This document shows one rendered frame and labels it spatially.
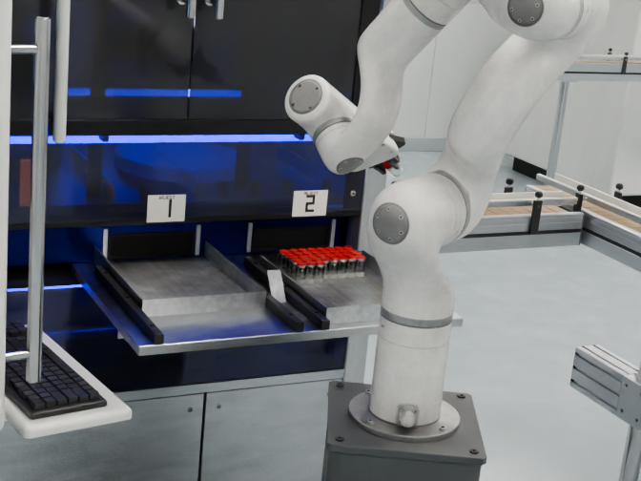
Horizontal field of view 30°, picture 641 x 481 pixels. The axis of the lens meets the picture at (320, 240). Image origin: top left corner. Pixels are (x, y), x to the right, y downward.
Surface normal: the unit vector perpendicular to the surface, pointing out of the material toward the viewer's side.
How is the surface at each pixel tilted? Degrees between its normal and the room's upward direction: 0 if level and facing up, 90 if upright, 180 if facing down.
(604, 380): 90
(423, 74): 90
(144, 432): 90
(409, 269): 129
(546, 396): 0
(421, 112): 90
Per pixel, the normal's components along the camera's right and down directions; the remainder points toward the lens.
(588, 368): -0.90, 0.04
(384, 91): 0.65, 0.11
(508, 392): 0.09, -0.95
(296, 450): 0.44, 0.29
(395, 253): -0.49, 0.71
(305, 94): -0.46, -0.27
